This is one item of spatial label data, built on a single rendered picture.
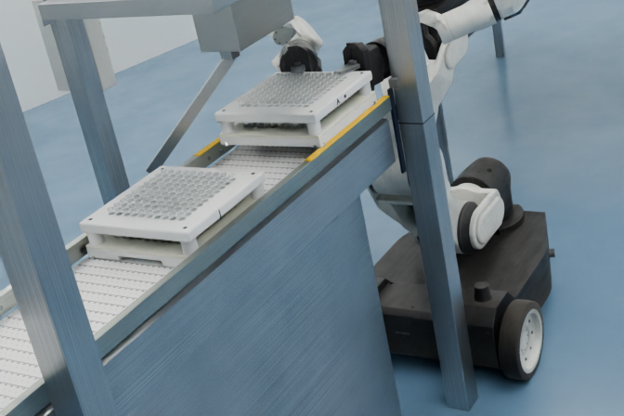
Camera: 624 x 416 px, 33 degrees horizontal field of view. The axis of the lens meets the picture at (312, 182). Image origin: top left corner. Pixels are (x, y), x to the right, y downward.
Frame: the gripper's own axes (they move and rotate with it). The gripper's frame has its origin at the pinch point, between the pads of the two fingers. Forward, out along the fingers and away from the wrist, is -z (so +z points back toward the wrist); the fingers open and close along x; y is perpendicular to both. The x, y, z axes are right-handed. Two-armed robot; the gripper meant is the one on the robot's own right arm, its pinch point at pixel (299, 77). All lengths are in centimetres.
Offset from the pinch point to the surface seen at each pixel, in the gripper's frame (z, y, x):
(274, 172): -27.6, 7.1, 10.9
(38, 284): -101, 34, -6
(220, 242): -61, 16, 10
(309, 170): -35.5, -0.2, 8.8
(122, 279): -63, 33, 13
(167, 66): 361, 86, 79
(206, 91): -9.4, 19.4, -2.8
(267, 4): -1.4, 3.8, -17.3
